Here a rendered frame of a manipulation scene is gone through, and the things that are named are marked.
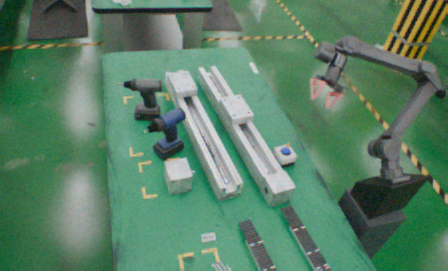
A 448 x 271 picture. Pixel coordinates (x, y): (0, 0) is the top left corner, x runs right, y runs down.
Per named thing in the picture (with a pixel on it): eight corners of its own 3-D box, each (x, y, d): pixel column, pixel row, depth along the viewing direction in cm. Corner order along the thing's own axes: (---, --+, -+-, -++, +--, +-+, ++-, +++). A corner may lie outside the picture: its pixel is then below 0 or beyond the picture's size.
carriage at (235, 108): (251, 125, 168) (254, 115, 164) (230, 129, 164) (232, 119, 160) (238, 104, 179) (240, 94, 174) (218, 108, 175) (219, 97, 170)
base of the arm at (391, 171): (412, 179, 134) (392, 175, 146) (409, 159, 134) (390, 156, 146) (392, 184, 133) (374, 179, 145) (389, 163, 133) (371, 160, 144)
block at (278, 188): (295, 199, 146) (301, 185, 140) (269, 207, 142) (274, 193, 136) (284, 183, 152) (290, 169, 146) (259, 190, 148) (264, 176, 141)
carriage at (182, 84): (197, 99, 178) (198, 88, 173) (176, 102, 174) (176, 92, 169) (187, 81, 188) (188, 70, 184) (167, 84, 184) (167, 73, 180)
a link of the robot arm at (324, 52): (356, 40, 132) (343, 45, 140) (331, 25, 129) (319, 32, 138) (346, 68, 130) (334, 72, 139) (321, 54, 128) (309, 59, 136)
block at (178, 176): (197, 189, 144) (198, 175, 138) (169, 195, 140) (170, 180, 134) (190, 171, 151) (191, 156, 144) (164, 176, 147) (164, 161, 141)
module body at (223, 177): (240, 195, 145) (243, 182, 139) (217, 201, 141) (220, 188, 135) (182, 82, 196) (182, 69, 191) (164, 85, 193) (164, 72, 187)
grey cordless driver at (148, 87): (161, 121, 171) (161, 85, 156) (120, 120, 168) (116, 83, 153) (162, 111, 177) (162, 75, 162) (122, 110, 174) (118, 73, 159)
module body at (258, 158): (279, 184, 151) (284, 172, 146) (259, 190, 148) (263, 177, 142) (213, 78, 203) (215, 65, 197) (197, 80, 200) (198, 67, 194)
